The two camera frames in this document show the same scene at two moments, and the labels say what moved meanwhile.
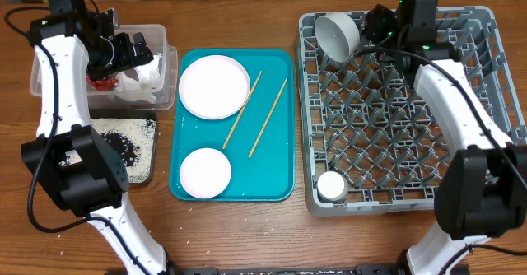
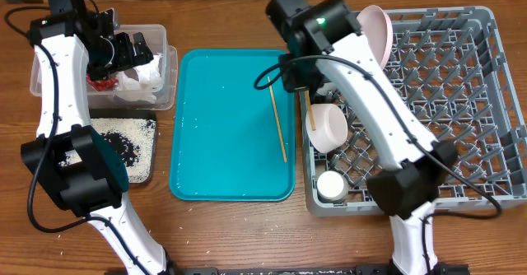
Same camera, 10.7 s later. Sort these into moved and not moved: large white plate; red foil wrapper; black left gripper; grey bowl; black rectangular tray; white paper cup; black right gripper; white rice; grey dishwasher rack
Moved: black right gripper; large white plate; grey bowl
Not moved: grey dishwasher rack; black rectangular tray; white rice; red foil wrapper; white paper cup; black left gripper
